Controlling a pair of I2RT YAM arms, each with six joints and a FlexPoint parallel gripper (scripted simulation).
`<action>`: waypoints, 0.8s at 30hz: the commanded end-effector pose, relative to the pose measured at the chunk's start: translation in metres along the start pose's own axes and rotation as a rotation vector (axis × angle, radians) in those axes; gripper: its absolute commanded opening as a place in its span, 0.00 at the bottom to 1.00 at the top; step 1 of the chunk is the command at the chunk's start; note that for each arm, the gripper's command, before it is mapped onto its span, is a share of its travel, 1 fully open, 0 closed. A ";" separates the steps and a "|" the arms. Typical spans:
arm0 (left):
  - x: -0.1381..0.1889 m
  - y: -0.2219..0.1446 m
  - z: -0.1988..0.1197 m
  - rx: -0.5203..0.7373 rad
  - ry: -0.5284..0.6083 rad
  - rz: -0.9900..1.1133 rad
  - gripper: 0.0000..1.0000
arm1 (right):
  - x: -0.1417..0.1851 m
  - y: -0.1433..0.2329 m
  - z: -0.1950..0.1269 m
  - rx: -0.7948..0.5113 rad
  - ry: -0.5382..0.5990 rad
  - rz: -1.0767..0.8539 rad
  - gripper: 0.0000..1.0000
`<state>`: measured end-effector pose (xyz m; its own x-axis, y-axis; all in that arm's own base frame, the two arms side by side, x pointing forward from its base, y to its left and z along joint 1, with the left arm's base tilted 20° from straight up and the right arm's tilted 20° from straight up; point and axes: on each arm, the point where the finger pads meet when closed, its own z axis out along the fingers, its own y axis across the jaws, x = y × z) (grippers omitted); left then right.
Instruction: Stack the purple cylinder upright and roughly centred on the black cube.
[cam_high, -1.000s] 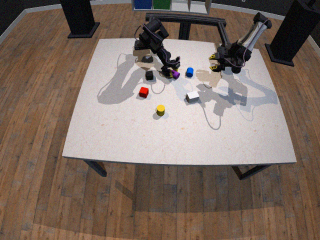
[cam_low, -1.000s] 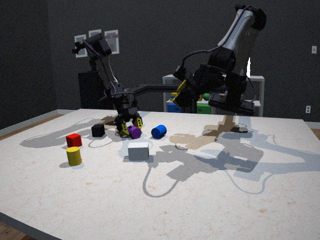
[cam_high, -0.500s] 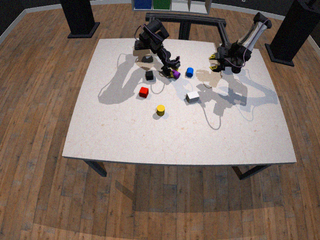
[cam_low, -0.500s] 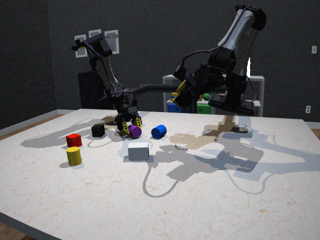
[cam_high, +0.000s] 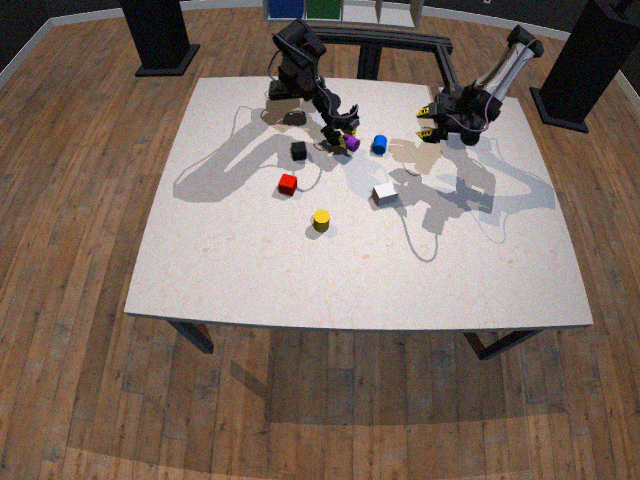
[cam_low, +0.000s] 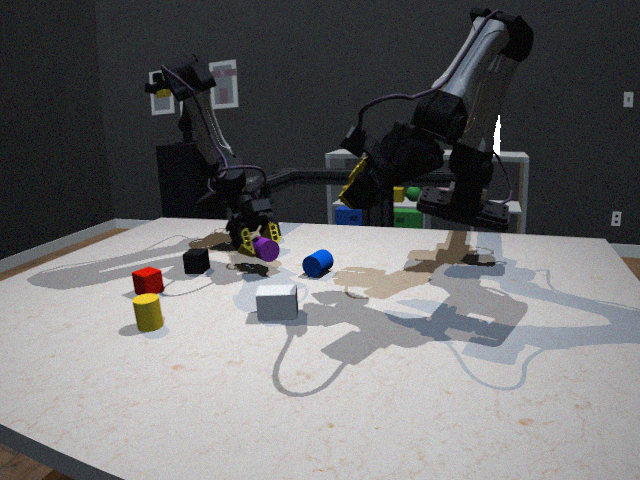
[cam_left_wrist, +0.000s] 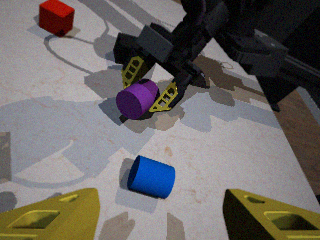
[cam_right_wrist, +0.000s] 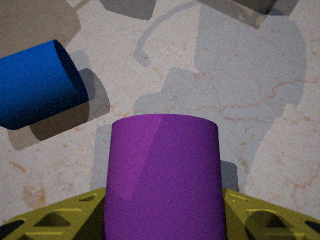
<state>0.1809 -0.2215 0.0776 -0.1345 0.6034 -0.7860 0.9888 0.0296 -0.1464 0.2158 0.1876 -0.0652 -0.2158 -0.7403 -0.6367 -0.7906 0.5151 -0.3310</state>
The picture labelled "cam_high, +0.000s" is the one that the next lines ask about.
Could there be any blue cylinder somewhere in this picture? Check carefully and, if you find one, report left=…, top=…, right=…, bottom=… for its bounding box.
left=372, top=135, right=387, bottom=155

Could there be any purple cylinder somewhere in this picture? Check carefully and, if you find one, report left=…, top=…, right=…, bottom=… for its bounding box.
left=342, top=133, right=360, bottom=152

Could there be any red cube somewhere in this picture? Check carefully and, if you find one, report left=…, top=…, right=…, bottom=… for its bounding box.
left=278, top=174, right=297, bottom=196

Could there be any yellow cylinder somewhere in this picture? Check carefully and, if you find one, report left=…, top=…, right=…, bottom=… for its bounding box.
left=314, top=210, right=330, bottom=232

